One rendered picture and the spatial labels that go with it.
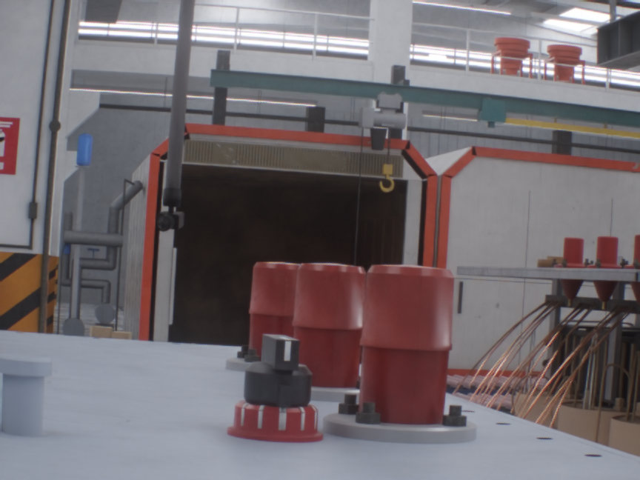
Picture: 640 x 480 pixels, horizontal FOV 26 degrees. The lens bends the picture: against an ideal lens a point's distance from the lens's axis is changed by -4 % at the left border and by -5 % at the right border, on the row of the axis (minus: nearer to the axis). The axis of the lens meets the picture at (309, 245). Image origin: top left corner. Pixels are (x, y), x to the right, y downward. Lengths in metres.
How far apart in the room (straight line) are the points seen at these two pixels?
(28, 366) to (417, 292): 0.32
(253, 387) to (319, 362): 0.38
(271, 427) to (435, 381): 0.15
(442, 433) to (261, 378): 0.15
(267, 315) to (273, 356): 0.71
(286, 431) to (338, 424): 0.07
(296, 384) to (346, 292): 0.38
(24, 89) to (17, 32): 0.49
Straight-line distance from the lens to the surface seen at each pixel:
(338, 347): 1.42
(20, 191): 11.67
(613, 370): 4.10
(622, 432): 3.66
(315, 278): 1.42
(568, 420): 4.05
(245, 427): 1.05
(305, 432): 1.05
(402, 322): 1.10
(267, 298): 1.75
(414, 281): 1.10
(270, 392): 1.05
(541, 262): 4.36
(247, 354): 1.80
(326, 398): 1.40
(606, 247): 3.80
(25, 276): 11.66
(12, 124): 11.71
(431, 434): 1.08
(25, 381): 0.96
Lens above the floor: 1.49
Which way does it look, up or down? 1 degrees up
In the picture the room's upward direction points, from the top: 4 degrees clockwise
